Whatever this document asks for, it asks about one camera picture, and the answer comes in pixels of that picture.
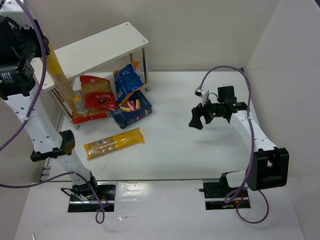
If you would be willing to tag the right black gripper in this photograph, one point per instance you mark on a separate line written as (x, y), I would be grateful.
(204, 113)

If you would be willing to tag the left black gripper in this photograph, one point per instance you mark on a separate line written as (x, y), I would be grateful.
(40, 46)

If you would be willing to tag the yellow spaghetti pack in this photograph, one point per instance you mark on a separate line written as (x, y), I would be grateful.
(59, 78)
(116, 142)

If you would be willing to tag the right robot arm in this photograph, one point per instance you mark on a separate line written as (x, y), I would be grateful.
(270, 163)

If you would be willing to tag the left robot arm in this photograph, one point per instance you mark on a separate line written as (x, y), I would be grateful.
(18, 89)

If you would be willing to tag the white shelf with metal legs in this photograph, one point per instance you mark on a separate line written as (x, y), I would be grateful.
(105, 47)

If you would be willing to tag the blue orange pasta bag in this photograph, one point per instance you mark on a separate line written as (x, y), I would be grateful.
(127, 81)

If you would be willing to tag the blue Barilla rigatoni box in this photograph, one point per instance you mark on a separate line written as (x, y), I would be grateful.
(135, 108)

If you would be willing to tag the red macaroni bag upper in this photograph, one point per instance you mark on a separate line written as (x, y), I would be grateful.
(97, 93)

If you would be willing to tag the red macaroni bag with label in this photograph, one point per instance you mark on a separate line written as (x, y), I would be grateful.
(80, 114)

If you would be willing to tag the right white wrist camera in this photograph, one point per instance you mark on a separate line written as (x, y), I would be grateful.
(203, 94)

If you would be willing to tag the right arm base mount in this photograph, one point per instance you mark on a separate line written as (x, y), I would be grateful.
(215, 191)

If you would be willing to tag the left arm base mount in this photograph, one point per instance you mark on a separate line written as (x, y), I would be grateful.
(106, 192)

